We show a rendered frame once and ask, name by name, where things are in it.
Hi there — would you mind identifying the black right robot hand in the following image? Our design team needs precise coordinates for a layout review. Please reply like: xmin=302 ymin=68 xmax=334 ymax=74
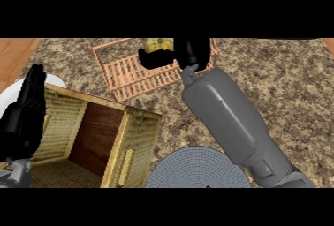
xmin=138 ymin=37 xmax=213 ymax=72

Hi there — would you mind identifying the yellow squash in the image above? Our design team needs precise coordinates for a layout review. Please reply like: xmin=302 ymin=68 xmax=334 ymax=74
xmin=144 ymin=37 xmax=176 ymax=55

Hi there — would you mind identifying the copper wire tiered shelf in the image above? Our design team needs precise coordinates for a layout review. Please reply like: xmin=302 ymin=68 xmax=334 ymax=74
xmin=89 ymin=37 xmax=220 ymax=102

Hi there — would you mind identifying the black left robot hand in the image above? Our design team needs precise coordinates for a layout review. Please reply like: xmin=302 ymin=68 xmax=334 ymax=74
xmin=0 ymin=64 xmax=49 ymax=163

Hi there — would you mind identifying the round grey placemat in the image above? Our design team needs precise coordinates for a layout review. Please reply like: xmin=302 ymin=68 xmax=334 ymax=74
xmin=145 ymin=146 xmax=254 ymax=189

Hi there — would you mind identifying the wooden drawer front with handle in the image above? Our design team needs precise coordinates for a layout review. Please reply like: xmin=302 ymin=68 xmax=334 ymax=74
xmin=99 ymin=107 xmax=164 ymax=189

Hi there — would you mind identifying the open wooden drawer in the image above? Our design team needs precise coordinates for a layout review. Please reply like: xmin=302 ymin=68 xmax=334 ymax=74
xmin=28 ymin=83 xmax=132 ymax=189

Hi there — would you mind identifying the white plate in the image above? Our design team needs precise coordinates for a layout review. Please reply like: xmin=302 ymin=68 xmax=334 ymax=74
xmin=0 ymin=73 xmax=68 ymax=117

